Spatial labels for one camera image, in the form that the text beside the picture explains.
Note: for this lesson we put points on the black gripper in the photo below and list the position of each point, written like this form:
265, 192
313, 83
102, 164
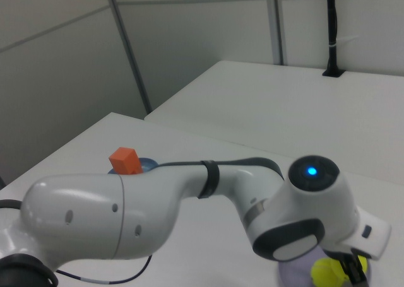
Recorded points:
341, 256

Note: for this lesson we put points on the orange cube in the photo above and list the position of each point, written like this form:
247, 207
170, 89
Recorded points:
121, 165

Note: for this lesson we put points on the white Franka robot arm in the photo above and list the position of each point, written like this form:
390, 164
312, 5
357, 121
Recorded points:
94, 211

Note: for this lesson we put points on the lavender plate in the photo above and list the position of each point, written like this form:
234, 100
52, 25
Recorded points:
296, 274

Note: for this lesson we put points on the blue plate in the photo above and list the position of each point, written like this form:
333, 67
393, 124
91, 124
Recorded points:
148, 164

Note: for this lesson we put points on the black pole stand with clamp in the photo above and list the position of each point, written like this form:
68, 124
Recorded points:
332, 31

